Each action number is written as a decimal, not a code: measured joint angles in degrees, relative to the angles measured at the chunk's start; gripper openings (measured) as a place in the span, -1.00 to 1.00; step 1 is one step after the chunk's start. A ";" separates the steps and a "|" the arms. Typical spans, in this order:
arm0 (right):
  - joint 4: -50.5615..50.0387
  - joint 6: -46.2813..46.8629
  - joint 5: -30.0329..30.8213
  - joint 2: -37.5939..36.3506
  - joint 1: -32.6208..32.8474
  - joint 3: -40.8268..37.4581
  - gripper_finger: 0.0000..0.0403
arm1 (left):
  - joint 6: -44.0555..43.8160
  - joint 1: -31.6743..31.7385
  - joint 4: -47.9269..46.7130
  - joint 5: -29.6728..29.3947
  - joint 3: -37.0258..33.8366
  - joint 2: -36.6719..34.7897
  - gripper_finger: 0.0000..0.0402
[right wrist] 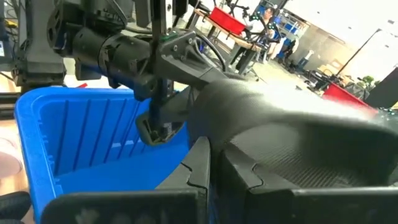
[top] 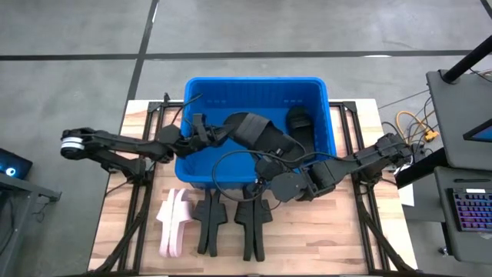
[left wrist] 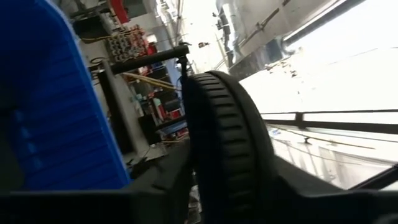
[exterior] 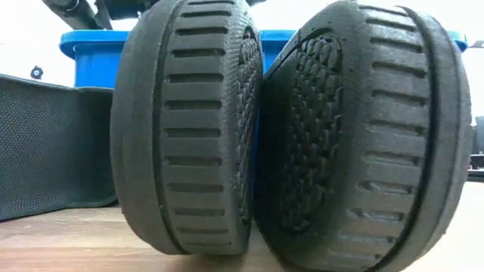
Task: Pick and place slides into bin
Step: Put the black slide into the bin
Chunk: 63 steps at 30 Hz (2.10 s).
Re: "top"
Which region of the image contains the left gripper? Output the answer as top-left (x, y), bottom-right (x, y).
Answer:
top-left (178, 122), bottom-right (236, 158)

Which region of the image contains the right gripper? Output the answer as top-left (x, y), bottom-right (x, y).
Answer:
top-left (244, 175), bottom-right (276, 202)

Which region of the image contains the large black slide sandal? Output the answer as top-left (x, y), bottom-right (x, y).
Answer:
top-left (286, 106), bottom-right (317, 155)
top-left (224, 111), bottom-right (307, 165)

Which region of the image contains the blue plastic bin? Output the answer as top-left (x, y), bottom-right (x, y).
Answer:
top-left (174, 76), bottom-right (340, 190)

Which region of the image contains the white paper sheet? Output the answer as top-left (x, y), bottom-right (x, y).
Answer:
top-left (398, 180), bottom-right (416, 208)

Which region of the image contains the black desk support bar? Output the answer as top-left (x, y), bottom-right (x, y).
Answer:
top-left (394, 147), bottom-right (449, 189)

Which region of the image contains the grey desk with keyboard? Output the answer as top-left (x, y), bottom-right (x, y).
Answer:
top-left (433, 165), bottom-right (492, 265)

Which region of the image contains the black device with blue light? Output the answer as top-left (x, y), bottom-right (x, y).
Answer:
top-left (0, 147), bottom-right (34, 180)

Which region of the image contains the grey metal cart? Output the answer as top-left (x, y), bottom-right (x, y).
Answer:
top-left (0, 172), bottom-right (62, 270)

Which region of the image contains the grey desk with pole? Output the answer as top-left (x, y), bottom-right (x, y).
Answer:
top-left (425, 68), bottom-right (492, 172)

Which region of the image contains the backlit black keyboard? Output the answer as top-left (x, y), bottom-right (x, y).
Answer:
top-left (447, 187), bottom-right (492, 233)

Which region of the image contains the black framed monitor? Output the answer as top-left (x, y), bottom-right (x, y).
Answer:
top-left (462, 118), bottom-right (492, 144)

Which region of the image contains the black pole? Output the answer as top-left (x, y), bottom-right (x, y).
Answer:
top-left (440, 33), bottom-right (492, 84)

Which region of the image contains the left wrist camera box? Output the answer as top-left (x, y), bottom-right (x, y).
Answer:
top-left (191, 112), bottom-right (209, 135)

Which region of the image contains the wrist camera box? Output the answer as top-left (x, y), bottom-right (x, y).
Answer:
top-left (255, 156), bottom-right (286, 180)
top-left (191, 112), bottom-right (209, 135)

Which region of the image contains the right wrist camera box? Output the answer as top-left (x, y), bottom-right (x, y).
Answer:
top-left (255, 156), bottom-right (286, 180)

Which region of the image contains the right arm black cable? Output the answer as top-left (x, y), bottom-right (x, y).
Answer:
top-left (211, 149), bottom-right (341, 203)

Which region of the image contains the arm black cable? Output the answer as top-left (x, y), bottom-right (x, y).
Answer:
top-left (211, 149), bottom-right (341, 203)
top-left (170, 92), bottom-right (204, 128)

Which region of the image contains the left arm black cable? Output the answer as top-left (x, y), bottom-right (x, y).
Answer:
top-left (170, 92), bottom-right (204, 128)

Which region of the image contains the black aluminium table frame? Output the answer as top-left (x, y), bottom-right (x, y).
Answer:
top-left (87, 92), bottom-right (418, 276)

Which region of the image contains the orange cable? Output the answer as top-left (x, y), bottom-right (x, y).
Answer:
top-left (395, 110), bottom-right (434, 144)

